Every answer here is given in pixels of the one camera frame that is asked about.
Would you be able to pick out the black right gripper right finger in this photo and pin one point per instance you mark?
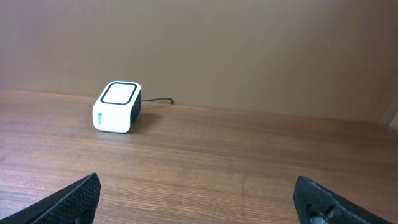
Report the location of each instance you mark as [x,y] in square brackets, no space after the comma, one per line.
[317,204]

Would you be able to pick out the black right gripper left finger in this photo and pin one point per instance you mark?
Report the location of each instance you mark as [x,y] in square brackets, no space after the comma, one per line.
[74,204]

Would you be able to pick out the white barcode scanner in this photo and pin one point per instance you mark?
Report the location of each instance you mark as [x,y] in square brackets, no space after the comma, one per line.
[117,107]

